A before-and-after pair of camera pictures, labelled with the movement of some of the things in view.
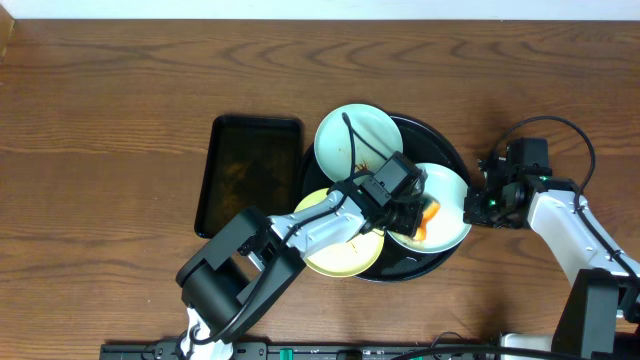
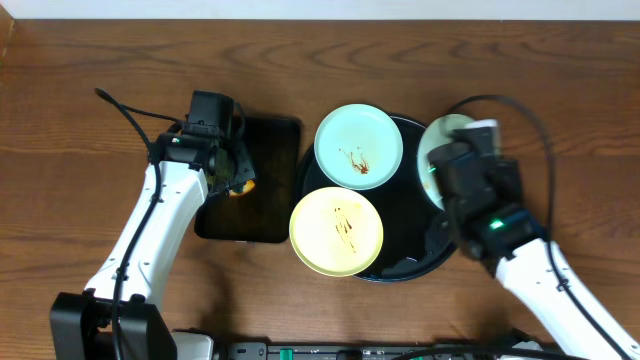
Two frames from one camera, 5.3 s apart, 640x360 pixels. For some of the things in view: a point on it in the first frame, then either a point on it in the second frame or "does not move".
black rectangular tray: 251,161 does not move
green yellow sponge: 431,208 → 248,187
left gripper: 405,216 → 240,167
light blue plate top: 354,138 does not move
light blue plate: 447,227 → 439,132
